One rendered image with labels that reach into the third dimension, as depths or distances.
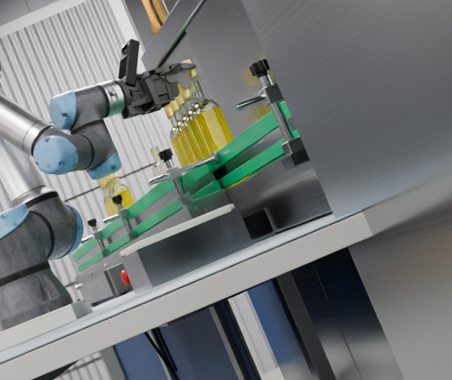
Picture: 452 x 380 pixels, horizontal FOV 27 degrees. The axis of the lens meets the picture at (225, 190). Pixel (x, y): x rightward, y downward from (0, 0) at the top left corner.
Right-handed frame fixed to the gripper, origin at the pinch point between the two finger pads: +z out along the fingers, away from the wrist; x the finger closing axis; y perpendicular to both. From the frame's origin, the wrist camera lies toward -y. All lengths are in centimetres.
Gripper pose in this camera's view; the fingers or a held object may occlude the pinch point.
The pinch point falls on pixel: (186, 67)
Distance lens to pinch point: 219.5
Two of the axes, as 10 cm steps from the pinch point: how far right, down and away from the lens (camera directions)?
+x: 5.1, -2.6, -8.2
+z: 7.6, -2.9, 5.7
